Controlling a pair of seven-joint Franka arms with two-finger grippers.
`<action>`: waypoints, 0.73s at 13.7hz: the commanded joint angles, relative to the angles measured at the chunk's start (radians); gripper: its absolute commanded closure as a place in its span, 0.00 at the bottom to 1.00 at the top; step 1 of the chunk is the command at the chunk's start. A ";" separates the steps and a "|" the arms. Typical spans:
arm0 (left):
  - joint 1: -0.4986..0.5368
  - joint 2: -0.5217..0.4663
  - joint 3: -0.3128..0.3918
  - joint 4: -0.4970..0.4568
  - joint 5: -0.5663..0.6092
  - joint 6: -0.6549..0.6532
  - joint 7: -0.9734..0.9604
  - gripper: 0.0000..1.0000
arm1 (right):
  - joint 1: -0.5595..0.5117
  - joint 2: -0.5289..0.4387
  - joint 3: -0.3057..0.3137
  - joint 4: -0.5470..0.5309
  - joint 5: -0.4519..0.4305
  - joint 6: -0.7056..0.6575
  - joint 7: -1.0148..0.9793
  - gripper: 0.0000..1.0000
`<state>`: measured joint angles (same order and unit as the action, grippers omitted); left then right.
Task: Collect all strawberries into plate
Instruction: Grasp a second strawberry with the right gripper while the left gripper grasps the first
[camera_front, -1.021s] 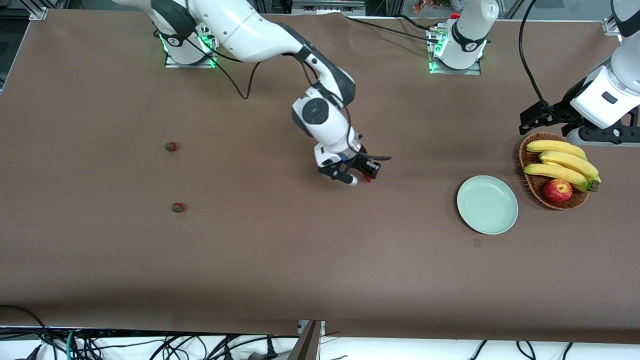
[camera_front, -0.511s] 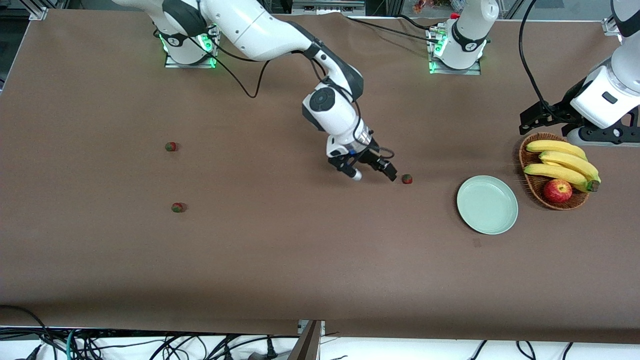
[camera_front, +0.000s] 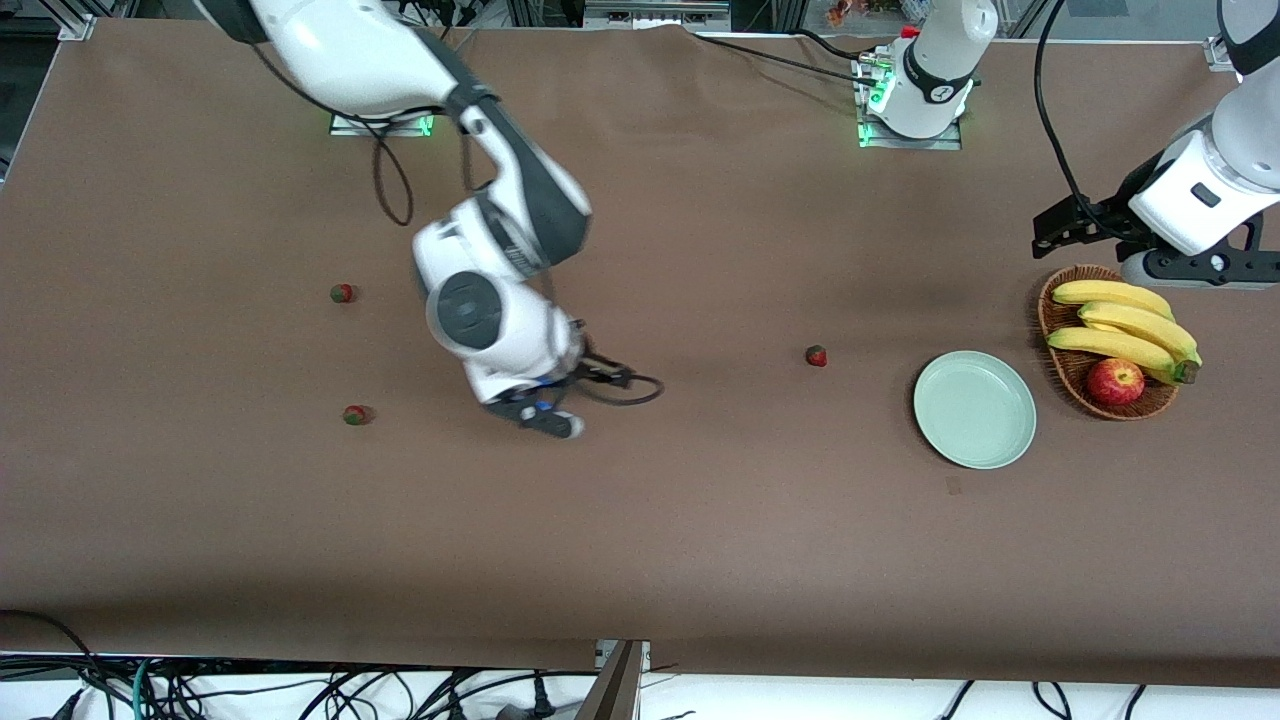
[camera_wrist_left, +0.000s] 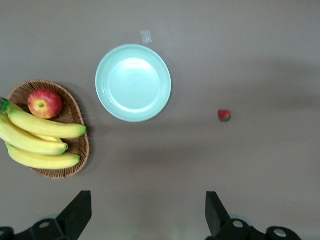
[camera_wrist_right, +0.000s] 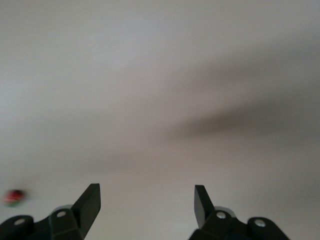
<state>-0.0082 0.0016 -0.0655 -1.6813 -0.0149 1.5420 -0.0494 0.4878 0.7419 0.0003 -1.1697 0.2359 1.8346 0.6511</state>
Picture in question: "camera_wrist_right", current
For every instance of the red strawberry with green cap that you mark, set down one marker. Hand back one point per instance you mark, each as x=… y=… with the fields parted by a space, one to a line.
x=13 y=197

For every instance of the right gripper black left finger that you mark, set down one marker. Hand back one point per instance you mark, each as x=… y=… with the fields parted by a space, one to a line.
x=87 y=207

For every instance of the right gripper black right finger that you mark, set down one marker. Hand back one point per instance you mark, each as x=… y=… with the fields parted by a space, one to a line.
x=201 y=207

